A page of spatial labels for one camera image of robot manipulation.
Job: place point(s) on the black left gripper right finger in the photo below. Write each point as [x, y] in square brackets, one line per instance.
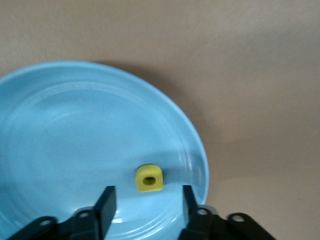
[192, 220]

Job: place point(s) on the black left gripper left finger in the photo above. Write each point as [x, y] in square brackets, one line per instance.
[105, 212]

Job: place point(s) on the yellow foam letter a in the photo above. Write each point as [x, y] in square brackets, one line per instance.
[142, 186]

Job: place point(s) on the blue plate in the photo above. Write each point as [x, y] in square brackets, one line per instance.
[75, 137]

